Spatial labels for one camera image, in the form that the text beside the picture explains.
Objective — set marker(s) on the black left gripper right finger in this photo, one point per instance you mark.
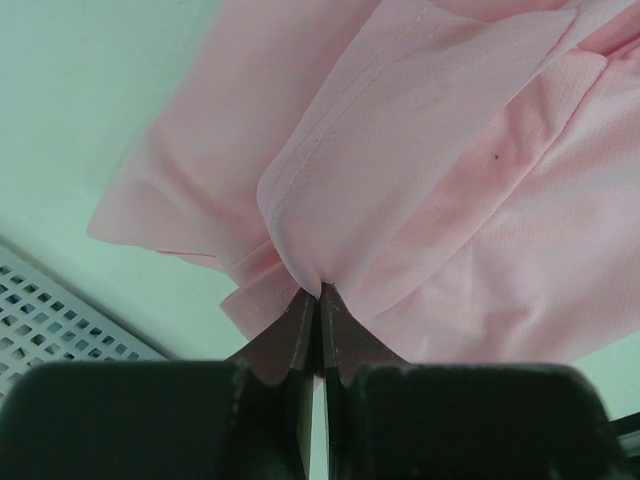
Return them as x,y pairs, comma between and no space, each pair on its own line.
367,388

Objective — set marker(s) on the pink t shirt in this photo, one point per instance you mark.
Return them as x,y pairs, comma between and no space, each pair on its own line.
465,173

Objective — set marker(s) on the white plastic laundry basket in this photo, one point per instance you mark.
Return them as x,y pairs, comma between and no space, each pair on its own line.
42,322

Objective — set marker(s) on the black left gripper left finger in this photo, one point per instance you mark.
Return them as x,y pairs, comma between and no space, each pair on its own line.
271,435

